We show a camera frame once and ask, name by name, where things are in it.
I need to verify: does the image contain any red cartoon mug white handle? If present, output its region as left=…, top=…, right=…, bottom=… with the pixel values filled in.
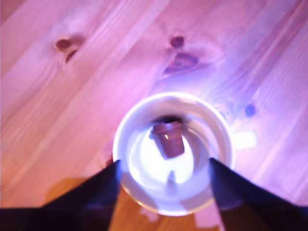
left=112, top=92, right=257, bottom=217

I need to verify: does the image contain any brown coffee capsule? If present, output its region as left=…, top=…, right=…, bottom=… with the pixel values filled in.
left=151, top=121, right=186, bottom=159

